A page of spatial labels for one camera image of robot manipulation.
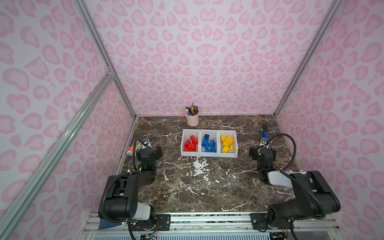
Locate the red lego brick cluster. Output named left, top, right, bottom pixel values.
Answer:
left=183, top=140, right=198, bottom=152

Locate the red long lego brick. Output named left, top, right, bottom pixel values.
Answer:
left=190, top=136, right=198, bottom=145

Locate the yellow lego pair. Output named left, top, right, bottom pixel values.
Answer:
left=223, top=136, right=234, bottom=146
left=222, top=146, right=232, bottom=153

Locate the blue lego brick front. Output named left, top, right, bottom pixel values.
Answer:
left=202, top=139, right=209, bottom=147

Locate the yellow lego pair front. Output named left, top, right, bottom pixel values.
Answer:
left=222, top=146, right=232, bottom=153

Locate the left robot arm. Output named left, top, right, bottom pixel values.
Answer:
left=98, top=147, right=163, bottom=226

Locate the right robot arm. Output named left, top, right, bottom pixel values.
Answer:
left=249, top=129, right=341, bottom=232

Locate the blue box cutter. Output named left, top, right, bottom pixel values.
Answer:
left=260, top=125, right=270, bottom=146

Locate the highlighter marker pack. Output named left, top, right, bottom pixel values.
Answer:
left=127, top=138, right=151, bottom=156

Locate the white right bin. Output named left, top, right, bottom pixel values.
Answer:
left=218, top=130, right=239, bottom=158

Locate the white bin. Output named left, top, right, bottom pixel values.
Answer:
left=180, top=129, right=201, bottom=157
left=218, top=130, right=239, bottom=158
left=198, top=130, right=219, bottom=157

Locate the white left bin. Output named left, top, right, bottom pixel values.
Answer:
left=180, top=129, right=201, bottom=157

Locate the pink pen cup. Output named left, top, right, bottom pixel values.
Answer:
left=186, top=101, right=199, bottom=127

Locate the white middle bin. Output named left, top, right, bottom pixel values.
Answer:
left=198, top=130, right=219, bottom=157

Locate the blue notebook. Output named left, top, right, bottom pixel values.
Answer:
left=98, top=219, right=126, bottom=231

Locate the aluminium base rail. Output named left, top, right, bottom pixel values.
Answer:
left=77, top=210, right=340, bottom=240

